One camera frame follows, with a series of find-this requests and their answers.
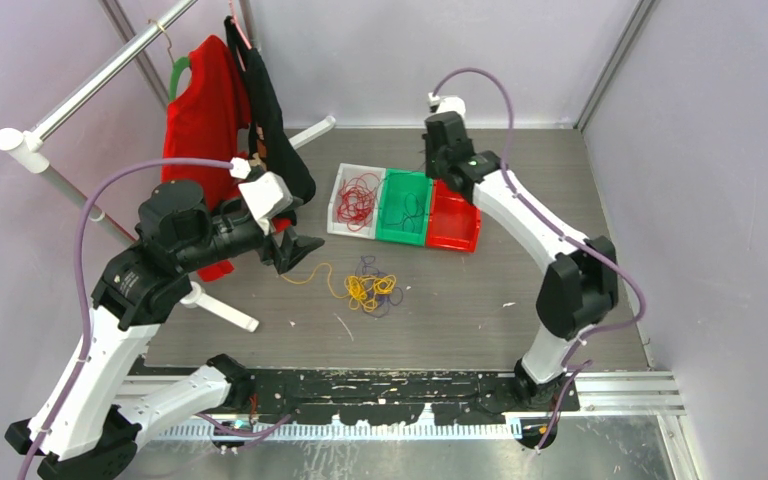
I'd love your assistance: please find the red wire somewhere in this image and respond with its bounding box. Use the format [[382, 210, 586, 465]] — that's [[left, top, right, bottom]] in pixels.
[[333, 173, 383, 233]]

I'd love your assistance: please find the yellow wire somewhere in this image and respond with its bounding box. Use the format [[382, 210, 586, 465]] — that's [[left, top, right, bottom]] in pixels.
[[280, 262, 400, 315]]

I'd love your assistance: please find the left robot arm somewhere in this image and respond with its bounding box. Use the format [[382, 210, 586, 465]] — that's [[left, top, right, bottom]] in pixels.
[[5, 180, 322, 479]]

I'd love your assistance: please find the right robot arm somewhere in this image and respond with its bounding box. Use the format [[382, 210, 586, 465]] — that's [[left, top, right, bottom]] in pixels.
[[423, 112, 619, 411]]

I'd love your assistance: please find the white plastic bin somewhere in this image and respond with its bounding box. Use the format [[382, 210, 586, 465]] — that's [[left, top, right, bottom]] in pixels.
[[326, 163, 387, 240]]

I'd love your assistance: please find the black shirt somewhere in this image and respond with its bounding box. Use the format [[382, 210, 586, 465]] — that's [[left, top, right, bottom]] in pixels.
[[224, 16, 316, 204]]

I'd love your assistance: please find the green plastic bin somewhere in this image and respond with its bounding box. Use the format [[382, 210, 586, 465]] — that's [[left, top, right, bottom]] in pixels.
[[376, 168, 433, 247]]

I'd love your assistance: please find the red shirt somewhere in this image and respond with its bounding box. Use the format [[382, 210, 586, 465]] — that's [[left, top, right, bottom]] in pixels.
[[160, 34, 293, 284]]

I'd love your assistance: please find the red plastic bin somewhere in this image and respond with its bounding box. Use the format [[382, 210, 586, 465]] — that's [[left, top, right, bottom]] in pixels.
[[425, 180, 482, 253]]

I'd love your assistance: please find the green hanger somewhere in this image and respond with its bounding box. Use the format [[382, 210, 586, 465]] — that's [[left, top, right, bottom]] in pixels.
[[168, 56, 191, 103]]

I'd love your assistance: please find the white clothes rack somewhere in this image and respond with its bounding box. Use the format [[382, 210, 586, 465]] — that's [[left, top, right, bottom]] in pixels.
[[0, 0, 338, 334]]

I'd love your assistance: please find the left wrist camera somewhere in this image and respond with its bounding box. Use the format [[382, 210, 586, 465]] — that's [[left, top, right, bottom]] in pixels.
[[230, 157, 295, 234]]

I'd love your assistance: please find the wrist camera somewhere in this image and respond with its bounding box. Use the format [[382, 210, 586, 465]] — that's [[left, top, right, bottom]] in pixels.
[[230, 157, 295, 234], [427, 92, 466, 119]]

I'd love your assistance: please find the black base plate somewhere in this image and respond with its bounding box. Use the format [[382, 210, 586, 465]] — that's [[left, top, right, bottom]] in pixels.
[[211, 368, 579, 426]]

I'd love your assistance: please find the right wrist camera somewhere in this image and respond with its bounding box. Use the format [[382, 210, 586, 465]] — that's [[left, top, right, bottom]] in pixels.
[[427, 92, 466, 119]]

